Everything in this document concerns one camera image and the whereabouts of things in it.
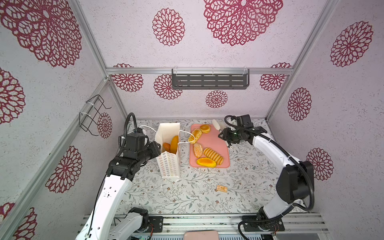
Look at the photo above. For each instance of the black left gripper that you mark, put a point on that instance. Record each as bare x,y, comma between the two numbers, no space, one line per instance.
155,151

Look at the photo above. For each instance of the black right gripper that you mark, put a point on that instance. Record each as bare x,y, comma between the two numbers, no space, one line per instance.
226,135

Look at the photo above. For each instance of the white printed paper bag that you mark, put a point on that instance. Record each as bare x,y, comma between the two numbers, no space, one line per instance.
168,136

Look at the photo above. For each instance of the yellow corn-shaped bread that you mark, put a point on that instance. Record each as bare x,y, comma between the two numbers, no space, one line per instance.
195,135

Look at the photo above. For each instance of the triangular sandwich bread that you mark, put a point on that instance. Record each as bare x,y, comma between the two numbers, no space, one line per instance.
167,147

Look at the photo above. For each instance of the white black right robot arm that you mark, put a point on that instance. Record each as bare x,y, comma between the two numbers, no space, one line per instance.
295,185

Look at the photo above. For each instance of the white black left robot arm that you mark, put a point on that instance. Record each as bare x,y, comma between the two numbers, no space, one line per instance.
118,179

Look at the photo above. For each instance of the ridged long golden bread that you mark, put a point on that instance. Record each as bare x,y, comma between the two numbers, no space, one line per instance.
210,153

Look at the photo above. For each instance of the yellow orange oval bread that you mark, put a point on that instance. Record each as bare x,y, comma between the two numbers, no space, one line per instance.
206,162

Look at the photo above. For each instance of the small round yellow bun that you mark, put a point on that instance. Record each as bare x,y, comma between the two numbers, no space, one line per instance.
205,128

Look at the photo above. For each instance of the pink rectangular tray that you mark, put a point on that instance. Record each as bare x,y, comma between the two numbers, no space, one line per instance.
213,148

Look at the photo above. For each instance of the small tan cracker block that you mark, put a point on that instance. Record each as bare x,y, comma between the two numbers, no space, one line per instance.
221,189

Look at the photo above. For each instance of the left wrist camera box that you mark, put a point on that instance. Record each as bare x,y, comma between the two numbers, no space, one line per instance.
134,141

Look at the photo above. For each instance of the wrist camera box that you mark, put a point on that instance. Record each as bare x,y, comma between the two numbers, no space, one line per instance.
134,141
245,123

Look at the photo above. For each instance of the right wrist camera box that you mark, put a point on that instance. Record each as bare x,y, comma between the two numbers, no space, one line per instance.
245,123

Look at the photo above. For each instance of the dark grey wall shelf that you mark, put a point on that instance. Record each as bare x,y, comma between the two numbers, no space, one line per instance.
230,80

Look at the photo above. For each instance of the black wire wall rack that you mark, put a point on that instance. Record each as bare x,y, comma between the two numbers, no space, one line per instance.
89,117

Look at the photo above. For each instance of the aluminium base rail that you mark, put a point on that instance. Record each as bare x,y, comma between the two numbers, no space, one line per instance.
174,226

